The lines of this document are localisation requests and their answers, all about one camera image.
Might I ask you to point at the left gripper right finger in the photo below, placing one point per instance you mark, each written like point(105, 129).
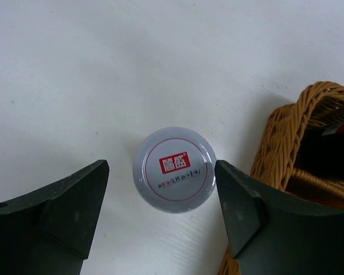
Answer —
point(271, 232)

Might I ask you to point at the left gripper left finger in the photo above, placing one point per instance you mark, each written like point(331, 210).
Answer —
point(50, 230)

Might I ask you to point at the red chili sauce bottle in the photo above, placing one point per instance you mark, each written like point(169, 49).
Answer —
point(333, 129)

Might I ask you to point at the brown wicker divided tray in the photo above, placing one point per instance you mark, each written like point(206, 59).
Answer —
point(295, 159)

